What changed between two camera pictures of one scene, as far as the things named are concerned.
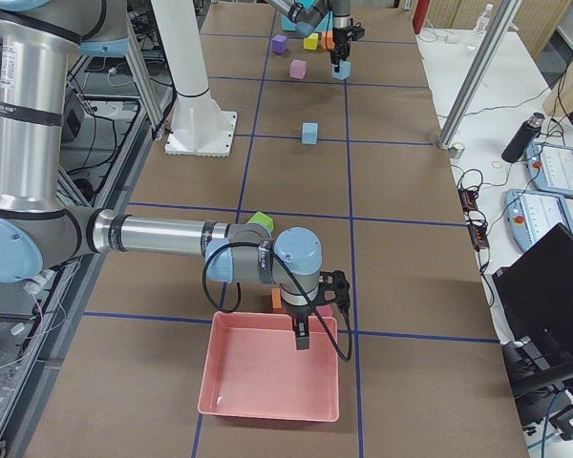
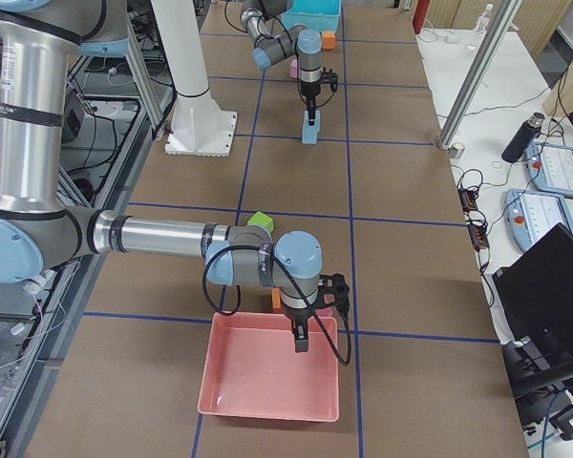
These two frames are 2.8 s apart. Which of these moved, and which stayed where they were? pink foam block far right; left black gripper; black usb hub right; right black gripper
Moved: left black gripper
Stayed: pink foam block far right; right black gripper; black usb hub right
